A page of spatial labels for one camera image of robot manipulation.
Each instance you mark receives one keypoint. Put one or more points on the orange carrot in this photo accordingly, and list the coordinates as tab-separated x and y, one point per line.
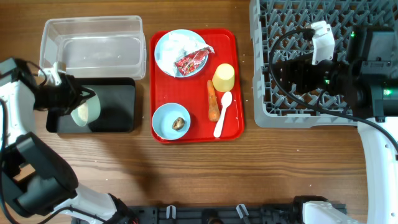
213	110

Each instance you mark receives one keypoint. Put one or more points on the brown mushroom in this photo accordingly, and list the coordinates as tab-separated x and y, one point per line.
178	124

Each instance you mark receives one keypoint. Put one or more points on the black waste tray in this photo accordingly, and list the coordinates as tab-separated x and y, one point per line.
117	98

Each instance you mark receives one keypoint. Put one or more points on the clear plastic bin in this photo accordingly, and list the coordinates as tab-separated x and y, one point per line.
96	47

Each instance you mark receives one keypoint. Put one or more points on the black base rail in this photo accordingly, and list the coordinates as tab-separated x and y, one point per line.
266	214

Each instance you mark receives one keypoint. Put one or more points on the light blue bowl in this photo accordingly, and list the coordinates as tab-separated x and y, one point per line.
164	118

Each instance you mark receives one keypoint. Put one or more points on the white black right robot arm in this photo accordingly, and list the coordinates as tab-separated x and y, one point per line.
366	82

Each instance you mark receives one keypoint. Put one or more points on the white plastic spoon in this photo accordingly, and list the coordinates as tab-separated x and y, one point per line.
226	101

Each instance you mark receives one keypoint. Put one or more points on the white tissue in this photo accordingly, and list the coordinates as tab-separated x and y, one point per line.
182	53

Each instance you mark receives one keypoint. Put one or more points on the white rice pile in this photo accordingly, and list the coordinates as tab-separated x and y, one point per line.
82	112

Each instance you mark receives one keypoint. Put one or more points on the mint green bowl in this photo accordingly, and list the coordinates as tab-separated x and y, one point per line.
94	109

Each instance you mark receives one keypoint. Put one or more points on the yellow plastic cup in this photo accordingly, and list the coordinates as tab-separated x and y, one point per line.
223	78

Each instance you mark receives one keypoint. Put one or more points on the red snack wrapper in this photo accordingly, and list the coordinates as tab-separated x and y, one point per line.
191	62

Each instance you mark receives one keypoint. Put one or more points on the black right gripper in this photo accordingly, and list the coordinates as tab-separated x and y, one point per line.
283	74

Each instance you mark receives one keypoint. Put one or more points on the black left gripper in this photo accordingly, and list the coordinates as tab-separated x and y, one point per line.
76	91

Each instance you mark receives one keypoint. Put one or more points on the red serving tray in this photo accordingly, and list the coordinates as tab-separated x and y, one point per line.
191	92

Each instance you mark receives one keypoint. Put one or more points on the grey dishwasher rack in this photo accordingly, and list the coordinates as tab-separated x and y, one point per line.
271	19

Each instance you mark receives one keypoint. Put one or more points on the light blue plate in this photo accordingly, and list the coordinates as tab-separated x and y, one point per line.
173	46

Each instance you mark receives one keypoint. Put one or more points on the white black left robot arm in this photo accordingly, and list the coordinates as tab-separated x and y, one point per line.
35	180

